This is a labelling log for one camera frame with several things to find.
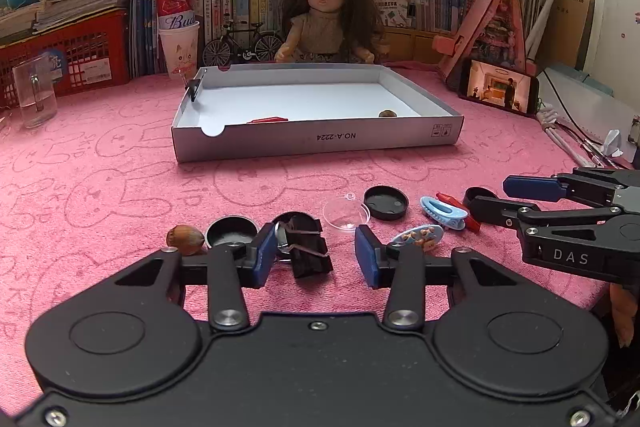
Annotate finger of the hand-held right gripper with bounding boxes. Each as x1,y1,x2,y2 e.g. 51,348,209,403
466,196,626,233
502,167,640,208

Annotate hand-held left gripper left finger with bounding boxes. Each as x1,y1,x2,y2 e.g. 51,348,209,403
112,223,278,332

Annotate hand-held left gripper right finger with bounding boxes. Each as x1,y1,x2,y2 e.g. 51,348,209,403
354,224,521,332

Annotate clear round plastic lid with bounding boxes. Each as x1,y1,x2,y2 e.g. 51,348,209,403
322,192,371,231

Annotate blue hair clip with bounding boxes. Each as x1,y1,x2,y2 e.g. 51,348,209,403
419,196,468,230

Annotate patterned oval hair clip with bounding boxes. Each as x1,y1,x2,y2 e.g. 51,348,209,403
389,224,445,252

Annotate white cardboard box lid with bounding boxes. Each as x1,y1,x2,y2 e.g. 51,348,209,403
171,63,465,164

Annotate person's right hand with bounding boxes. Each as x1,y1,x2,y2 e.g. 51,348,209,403
609,283,637,349

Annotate white flat board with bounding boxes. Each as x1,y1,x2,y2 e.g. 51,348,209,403
542,64,640,148

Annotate black smartphone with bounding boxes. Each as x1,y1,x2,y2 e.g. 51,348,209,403
459,58,541,116

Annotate pink triangular phone stand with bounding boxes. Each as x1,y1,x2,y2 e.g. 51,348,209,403
432,0,538,90

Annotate brown cardboard envelope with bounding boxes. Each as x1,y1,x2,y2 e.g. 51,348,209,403
545,0,591,68

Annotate wooden organizer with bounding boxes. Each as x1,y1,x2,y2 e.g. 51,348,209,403
380,27,446,62

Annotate white plastic tube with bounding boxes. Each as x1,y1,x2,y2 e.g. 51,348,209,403
525,0,571,62

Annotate pink printed towel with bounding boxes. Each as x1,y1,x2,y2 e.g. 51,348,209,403
0,62,640,413

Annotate black toy bicycle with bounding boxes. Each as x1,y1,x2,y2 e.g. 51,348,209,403
201,22,285,68

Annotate white paper cup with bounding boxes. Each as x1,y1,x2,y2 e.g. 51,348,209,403
158,21,201,81

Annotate printed white carton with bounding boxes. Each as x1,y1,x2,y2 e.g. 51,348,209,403
372,0,423,30

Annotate brown-haired doll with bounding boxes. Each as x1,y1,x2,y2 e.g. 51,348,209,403
274,0,388,66

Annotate red beer can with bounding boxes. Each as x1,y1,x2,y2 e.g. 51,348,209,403
156,0,197,32

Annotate clear glass mug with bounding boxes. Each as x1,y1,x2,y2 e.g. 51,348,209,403
12,56,58,129

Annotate red plastic crate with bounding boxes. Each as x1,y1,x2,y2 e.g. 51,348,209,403
0,9,132,108

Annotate white cables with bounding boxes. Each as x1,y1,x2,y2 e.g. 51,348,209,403
537,104,626,168

